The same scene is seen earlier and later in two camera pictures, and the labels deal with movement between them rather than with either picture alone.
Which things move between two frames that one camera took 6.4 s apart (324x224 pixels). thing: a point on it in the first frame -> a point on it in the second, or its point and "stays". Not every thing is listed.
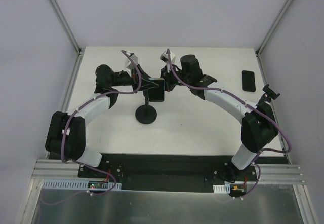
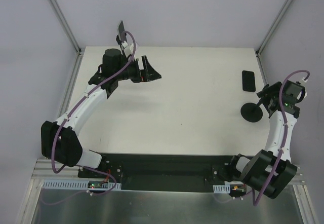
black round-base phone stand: x=146 y=114 -> x=119 y=42
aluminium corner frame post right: x=278 y=17 stays
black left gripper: x=136 y=78 -> x=138 y=70
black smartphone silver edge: x=157 y=94 -> x=120 y=30
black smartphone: x=248 y=81 stays
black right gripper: x=167 y=79 -> x=265 y=93
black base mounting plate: x=174 y=172 stays
